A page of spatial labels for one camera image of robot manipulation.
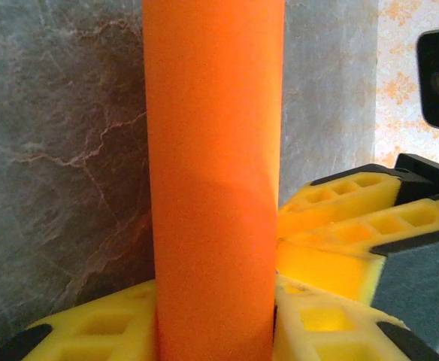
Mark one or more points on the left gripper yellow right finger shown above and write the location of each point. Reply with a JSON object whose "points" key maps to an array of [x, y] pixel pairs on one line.
{"points": [[317, 331]]}

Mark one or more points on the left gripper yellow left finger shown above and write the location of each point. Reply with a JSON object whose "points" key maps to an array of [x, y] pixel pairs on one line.
{"points": [[91, 334]]}

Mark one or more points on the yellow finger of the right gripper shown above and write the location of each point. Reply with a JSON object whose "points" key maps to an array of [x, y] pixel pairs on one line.
{"points": [[324, 267], [370, 195]]}

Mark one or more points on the orange square paper sheet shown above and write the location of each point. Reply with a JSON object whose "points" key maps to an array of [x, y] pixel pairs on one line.
{"points": [[212, 150]]}

